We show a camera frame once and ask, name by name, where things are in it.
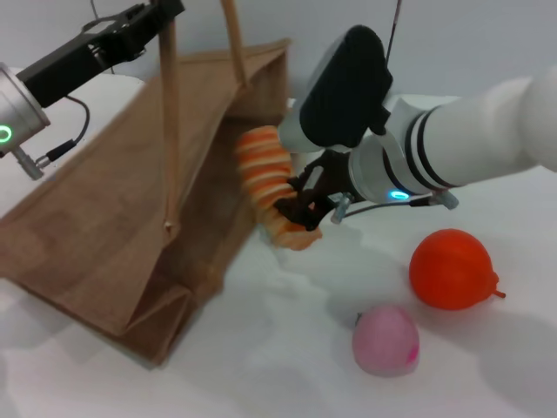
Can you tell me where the black cable with silver plug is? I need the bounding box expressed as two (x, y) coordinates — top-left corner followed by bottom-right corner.
(8, 95), (91, 180)

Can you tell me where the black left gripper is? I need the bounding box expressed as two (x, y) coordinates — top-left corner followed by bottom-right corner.
(17, 0), (186, 109)

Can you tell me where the brown jute tote bag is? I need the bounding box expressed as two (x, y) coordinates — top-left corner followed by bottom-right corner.
(0, 0), (292, 370)

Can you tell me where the orange round toy fruit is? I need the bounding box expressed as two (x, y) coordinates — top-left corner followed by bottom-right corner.
(408, 228), (507, 311)

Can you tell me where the black silver wrist camera box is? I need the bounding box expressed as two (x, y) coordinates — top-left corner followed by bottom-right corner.
(278, 24), (395, 154)

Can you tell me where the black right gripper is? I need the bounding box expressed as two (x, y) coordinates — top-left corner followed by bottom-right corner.
(274, 150), (352, 231)

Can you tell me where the orange striped bread loaf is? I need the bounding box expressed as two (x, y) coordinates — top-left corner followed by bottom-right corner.
(234, 125), (324, 252)

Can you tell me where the pink toy peach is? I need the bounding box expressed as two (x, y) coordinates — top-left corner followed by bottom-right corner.
(351, 304), (421, 376)

